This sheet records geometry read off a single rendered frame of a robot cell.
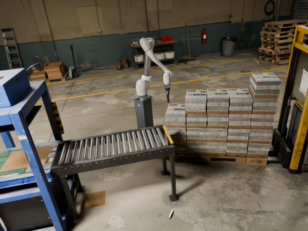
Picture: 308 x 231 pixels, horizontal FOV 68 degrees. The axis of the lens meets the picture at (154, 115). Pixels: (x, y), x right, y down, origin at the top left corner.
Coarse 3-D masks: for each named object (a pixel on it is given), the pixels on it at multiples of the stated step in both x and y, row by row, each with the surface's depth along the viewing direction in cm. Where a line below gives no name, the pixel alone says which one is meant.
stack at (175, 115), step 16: (176, 112) 327; (176, 128) 333; (192, 128) 329; (208, 128) 325; (224, 128) 321; (176, 144) 347; (192, 144) 341; (208, 144) 336; (224, 144) 332; (240, 144) 327; (176, 160) 360; (192, 160) 354; (208, 160) 349; (240, 160) 339
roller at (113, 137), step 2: (112, 136) 287; (114, 136) 288; (112, 138) 282; (114, 138) 282; (112, 140) 279; (114, 140) 278; (112, 142) 275; (114, 142) 275; (112, 144) 271; (114, 144) 270; (112, 146) 267; (114, 146) 266; (112, 148) 263; (114, 148) 262; (112, 150) 260; (114, 150) 259; (112, 152) 257; (114, 152) 255; (112, 154) 253; (114, 154) 251
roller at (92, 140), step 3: (93, 138) 287; (90, 141) 284; (93, 141) 281; (90, 144) 275; (93, 144) 275; (90, 147) 269; (93, 147) 271; (90, 150) 262; (93, 150) 266; (90, 153) 257; (90, 156) 252
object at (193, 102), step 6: (186, 96) 316; (192, 96) 315; (198, 96) 314; (204, 96) 312; (186, 102) 311; (192, 102) 310; (198, 102) 308; (204, 102) 306; (186, 108) 316; (192, 108) 314; (198, 108) 313; (204, 108) 311
